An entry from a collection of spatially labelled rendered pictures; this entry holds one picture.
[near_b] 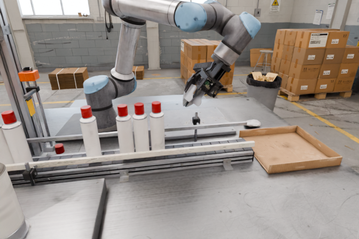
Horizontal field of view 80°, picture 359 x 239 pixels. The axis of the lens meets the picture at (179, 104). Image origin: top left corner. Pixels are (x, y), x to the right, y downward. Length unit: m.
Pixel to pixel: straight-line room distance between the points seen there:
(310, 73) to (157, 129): 3.58
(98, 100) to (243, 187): 0.72
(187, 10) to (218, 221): 0.58
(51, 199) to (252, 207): 0.59
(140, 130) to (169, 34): 5.39
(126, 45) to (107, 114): 0.34
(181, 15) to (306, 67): 3.56
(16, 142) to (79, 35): 5.50
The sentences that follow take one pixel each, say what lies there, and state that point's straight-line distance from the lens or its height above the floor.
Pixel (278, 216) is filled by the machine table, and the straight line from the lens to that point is 0.75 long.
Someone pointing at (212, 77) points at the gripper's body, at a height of 1.19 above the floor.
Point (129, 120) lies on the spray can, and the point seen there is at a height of 1.03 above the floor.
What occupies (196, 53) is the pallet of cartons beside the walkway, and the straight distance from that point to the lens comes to 3.90.
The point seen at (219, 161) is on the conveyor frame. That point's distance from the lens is 0.87.
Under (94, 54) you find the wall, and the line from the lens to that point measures 6.25.
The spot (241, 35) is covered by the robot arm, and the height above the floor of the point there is 1.31.
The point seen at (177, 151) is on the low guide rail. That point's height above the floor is 0.91.
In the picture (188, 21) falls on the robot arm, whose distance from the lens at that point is 0.61.
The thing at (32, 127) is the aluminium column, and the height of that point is 0.96.
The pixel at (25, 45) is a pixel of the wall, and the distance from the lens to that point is 6.71.
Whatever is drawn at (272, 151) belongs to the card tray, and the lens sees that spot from 1.01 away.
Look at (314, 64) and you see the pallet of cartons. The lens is 4.14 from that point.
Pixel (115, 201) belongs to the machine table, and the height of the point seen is 0.83.
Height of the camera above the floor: 1.36
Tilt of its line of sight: 22 degrees down
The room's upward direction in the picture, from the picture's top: straight up
